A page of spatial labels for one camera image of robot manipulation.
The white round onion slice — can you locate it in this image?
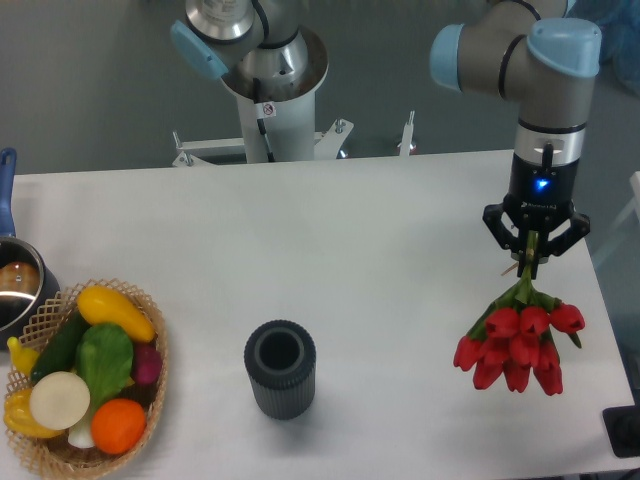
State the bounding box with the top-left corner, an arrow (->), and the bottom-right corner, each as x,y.
29,371 -> 90,430

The black device at table edge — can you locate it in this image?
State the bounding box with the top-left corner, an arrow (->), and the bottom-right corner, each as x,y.
602,405 -> 639,458

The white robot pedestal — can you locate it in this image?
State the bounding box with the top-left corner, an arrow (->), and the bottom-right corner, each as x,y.
171,27 -> 420,168

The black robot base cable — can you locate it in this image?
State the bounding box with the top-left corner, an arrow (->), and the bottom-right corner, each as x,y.
252,77 -> 276,164

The purple red radish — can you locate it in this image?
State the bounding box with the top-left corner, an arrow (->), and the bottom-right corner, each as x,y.
131,343 -> 163,385

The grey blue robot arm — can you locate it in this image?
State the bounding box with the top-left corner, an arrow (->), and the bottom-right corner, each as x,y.
170,1 -> 601,279

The orange fruit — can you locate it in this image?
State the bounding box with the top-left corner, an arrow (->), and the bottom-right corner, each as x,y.
91,398 -> 146,455

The dark grey ribbed vase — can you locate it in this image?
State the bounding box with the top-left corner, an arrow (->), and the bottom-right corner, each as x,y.
243,319 -> 317,420

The blue plastic bag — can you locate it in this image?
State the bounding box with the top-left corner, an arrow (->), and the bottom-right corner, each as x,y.
596,1 -> 639,96

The dark green cucumber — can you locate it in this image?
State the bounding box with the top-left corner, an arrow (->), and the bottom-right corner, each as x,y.
30,311 -> 90,384

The yellow bell pepper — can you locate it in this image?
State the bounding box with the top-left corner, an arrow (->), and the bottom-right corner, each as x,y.
4,388 -> 64,439

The yellow squash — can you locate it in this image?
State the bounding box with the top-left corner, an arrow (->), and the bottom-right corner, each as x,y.
76,285 -> 156,343

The green leafy bok choy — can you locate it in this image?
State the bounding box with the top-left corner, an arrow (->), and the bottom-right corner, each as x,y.
68,323 -> 133,449

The red tulip bouquet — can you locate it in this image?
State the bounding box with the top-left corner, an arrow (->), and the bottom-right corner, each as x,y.
453,233 -> 585,396

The blue handled saucepan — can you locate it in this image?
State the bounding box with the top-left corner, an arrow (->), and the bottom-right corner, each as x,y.
1,148 -> 59,352

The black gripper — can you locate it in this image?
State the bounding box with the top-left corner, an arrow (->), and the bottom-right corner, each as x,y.
482,154 -> 591,279

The white frame at right edge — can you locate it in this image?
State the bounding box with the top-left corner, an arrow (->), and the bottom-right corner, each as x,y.
591,171 -> 639,270

